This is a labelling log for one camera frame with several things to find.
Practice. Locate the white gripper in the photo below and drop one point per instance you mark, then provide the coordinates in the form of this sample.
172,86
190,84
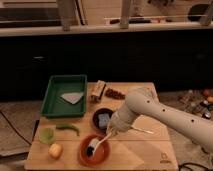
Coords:
113,128

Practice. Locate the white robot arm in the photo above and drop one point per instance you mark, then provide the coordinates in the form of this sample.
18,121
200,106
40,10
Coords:
140,101

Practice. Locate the black bowl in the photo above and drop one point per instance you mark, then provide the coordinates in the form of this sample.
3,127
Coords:
101,111

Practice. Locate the red bowl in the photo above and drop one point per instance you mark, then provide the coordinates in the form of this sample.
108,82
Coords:
100,156

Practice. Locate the wooden block brush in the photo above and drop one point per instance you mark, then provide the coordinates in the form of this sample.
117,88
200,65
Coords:
97,91

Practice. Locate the blue sponge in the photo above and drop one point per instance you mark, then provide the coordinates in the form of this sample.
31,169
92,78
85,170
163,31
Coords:
103,120

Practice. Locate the silver fork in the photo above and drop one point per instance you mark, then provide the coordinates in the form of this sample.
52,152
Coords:
142,130

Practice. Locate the brown grape bunch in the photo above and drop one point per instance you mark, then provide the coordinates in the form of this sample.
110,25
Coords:
114,94

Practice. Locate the white cloth piece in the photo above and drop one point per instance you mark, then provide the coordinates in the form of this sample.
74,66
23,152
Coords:
72,98

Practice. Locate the green chili pepper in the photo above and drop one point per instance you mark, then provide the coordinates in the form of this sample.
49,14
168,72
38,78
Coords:
70,127

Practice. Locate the wooden cutting board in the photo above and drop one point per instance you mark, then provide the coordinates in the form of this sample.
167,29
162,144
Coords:
130,151

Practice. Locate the yellow apple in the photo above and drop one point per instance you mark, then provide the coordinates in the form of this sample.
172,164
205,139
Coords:
55,151

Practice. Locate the green plastic tray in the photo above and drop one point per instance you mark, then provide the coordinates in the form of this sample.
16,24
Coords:
54,106

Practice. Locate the green cup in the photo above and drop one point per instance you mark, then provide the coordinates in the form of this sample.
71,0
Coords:
46,136

